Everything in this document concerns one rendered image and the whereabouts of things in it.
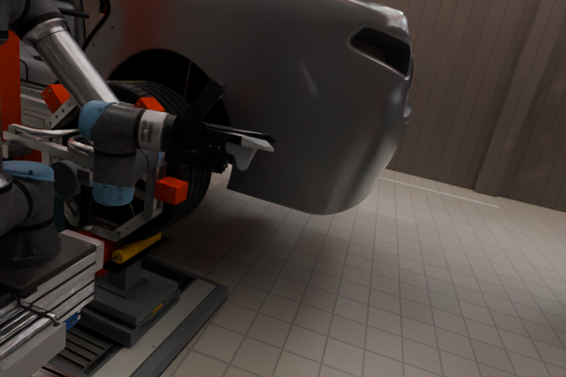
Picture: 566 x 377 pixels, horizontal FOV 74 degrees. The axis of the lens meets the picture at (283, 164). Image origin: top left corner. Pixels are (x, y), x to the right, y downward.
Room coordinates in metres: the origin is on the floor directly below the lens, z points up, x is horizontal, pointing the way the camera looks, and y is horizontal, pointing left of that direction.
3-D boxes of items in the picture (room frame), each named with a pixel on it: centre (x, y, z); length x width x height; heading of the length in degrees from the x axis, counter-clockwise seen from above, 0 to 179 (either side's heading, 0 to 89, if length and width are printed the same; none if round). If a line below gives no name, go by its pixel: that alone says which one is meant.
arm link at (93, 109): (0.67, 0.32, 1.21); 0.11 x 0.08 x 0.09; 92
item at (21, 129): (1.25, 0.82, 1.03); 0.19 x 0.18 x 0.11; 164
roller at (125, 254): (1.40, 0.54, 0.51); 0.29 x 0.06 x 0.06; 164
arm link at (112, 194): (0.69, 0.32, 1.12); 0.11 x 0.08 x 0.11; 2
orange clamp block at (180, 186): (1.26, 0.38, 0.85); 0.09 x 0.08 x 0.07; 74
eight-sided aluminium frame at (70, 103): (1.34, 0.69, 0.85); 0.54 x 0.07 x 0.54; 74
